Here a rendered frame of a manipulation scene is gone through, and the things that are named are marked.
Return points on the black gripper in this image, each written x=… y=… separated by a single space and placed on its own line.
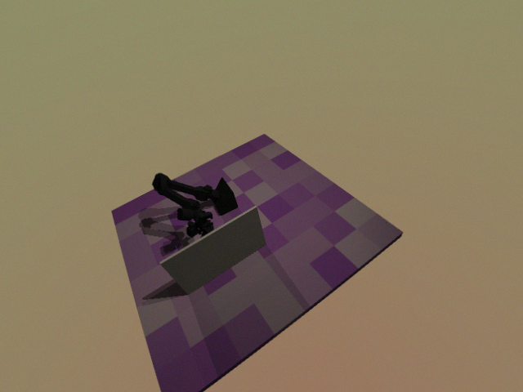
x=206 y=225

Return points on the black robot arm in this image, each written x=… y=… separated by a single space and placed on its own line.
x=164 y=186

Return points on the dark grey flat panel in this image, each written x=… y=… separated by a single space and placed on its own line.
x=199 y=263

